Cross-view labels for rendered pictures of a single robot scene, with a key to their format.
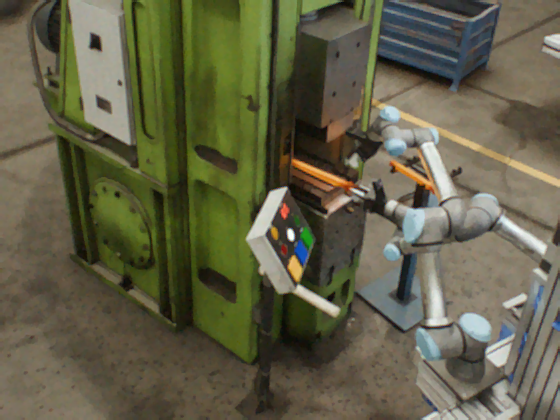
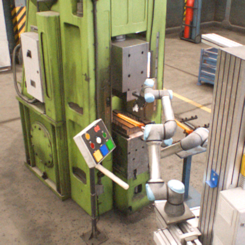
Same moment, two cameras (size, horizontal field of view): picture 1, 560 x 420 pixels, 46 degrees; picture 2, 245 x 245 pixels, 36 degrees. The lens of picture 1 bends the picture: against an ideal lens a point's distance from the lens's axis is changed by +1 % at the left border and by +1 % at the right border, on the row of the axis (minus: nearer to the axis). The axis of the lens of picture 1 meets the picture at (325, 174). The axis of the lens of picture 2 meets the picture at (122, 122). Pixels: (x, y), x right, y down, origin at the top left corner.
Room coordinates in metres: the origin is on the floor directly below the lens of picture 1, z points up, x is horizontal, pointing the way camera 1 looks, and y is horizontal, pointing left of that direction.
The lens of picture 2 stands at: (-0.42, -0.86, 2.58)
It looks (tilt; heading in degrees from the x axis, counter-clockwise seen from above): 26 degrees down; 17
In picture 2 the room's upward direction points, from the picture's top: straight up
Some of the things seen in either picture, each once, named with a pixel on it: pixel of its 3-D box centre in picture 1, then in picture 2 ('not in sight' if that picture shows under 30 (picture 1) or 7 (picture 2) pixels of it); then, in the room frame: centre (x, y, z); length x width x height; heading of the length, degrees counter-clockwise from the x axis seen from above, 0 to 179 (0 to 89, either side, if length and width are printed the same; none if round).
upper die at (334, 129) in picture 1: (304, 111); (120, 87); (2.74, 0.12, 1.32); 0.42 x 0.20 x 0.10; 56
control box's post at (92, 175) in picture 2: (267, 327); (92, 191); (2.12, 0.20, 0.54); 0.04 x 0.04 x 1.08; 56
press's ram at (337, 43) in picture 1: (313, 59); (124, 61); (2.77, 0.10, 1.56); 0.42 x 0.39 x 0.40; 56
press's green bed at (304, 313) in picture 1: (297, 279); (124, 180); (2.79, 0.10, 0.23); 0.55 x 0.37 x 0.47; 56
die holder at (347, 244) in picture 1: (302, 213); (124, 143); (2.79, 0.10, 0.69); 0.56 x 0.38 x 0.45; 56
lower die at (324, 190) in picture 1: (299, 176); (120, 121); (2.74, 0.12, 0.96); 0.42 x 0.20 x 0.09; 56
